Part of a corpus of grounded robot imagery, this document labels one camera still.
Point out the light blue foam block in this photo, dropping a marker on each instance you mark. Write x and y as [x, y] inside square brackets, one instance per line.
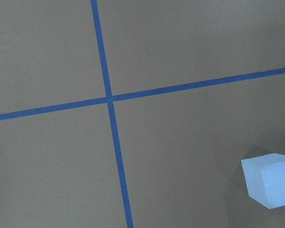
[265, 179]

